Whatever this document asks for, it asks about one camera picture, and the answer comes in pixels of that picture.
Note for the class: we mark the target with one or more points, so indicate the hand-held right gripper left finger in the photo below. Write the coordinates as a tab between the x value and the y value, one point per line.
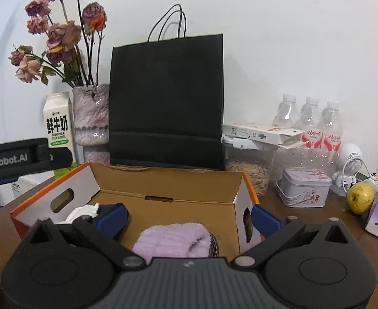
111	219

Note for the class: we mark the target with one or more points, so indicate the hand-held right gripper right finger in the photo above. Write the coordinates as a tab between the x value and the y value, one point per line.
266	220

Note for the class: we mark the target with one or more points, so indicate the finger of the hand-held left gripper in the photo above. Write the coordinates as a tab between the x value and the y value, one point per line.
58	157

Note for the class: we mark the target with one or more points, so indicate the white tissue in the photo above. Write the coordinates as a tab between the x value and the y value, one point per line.
82	212

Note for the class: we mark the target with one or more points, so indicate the purple fuzzy cloth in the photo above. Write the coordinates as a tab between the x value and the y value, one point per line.
169	238

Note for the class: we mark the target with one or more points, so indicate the orange-edged cardboard box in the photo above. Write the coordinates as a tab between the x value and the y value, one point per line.
176	186

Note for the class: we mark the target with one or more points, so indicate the white flat object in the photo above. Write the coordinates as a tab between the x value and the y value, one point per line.
23	186

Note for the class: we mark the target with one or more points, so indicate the white green milk carton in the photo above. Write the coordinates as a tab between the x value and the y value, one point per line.
58	119

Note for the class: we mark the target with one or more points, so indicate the clear container of seeds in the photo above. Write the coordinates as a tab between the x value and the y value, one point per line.
250	173

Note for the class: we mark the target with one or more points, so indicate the floral tin box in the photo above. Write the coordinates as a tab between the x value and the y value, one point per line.
305	188

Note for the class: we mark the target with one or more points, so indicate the flat white carton box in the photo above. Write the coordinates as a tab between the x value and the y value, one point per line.
250	132

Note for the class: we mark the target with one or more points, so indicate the yellow-green pear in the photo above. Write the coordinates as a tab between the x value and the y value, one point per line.
361	198

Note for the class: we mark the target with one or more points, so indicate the clear water bottle red label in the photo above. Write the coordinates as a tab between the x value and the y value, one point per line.
286	112
311	119
332	128

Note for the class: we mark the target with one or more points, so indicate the white round desk device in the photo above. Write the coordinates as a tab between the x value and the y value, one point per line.
351	151

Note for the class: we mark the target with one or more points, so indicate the black paper bag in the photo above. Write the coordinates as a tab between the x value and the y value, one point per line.
166	103

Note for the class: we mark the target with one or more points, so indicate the dried rose bouquet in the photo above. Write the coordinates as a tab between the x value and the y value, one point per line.
63	35

